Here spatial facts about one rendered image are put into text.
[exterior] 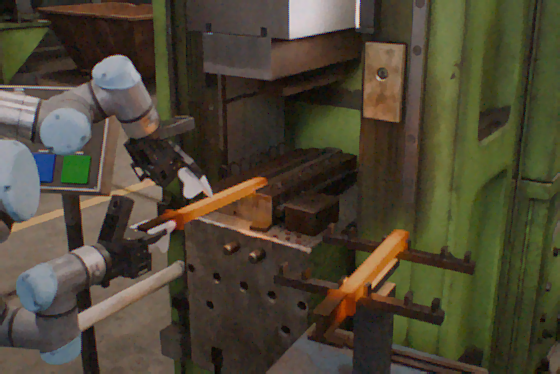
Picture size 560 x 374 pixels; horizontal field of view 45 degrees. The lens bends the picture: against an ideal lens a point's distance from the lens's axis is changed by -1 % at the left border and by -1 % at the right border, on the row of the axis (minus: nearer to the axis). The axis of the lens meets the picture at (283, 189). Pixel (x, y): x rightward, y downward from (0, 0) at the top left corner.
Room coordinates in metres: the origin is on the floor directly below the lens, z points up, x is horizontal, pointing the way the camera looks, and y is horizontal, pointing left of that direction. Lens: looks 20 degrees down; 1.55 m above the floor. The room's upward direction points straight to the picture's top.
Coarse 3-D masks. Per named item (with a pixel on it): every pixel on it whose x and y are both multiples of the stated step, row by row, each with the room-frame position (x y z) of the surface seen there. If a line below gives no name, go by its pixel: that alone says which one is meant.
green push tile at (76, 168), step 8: (64, 160) 1.69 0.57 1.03; (72, 160) 1.69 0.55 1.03; (80, 160) 1.69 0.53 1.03; (88, 160) 1.69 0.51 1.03; (64, 168) 1.68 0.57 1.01; (72, 168) 1.68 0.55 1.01; (80, 168) 1.68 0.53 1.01; (88, 168) 1.68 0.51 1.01; (64, 176) 1.67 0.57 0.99; (72, 176) 1.67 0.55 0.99; (80, 176) 1.67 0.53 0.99; (88, 176) 1.67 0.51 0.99; (80, 184) 1.66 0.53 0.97
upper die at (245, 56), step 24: (216, 48) 1.61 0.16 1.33; (240, 48) 1.57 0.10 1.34; (264, 48) 1.53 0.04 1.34; (288, 48) 1.58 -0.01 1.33; (312, 48) 1.66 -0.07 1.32; (336, 48) 1.76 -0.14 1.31; (360, 48) 1.86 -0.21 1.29; (216, 72) 1.61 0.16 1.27; (240, 72) 1.57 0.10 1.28; (264, 72) 1.53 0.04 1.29; (288, 72) 1.58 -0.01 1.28
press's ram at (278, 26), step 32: (192, 0) 1.65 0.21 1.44; (224, 0) 1.59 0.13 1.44; (256, 0) 1.54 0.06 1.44; (288, 0) 1.49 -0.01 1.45; (320, 0) 1.59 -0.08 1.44; (352, 0) 1.72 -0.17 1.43; (224, 32) 1.60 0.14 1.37; (256, 32) 1.54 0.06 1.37; (288, 32) 1.49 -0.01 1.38; (320, 32) 1.60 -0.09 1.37
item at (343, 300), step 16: (400, 240) 1.23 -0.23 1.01; (384, 256) 1.15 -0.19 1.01; (368, 272) 1.09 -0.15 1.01; (352, 288) 1.03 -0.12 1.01; (320, 304) 0.95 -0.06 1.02; (336, 304) 0.95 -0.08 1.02; (352, 304) 0.98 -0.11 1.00; (320, 320) 0.92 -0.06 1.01; (336, 320) 0.97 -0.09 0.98; (320, 336) 0.92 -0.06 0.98
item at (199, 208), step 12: (252, 180) 1.59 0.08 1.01; (264, 180) 1.60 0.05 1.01; (228, 192) 1.50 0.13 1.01; (240, 192) 1.52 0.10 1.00; (192, 204) 1.42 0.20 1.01; (204, 204) 1.42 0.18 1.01; (216, 204) 1.45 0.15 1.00; (168, 216) 1.33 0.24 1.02; (180, 216) 1.34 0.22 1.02; (192, 216) 1.38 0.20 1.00; (144, 228) 1.27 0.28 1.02; (180, 228) 1.34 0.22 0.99
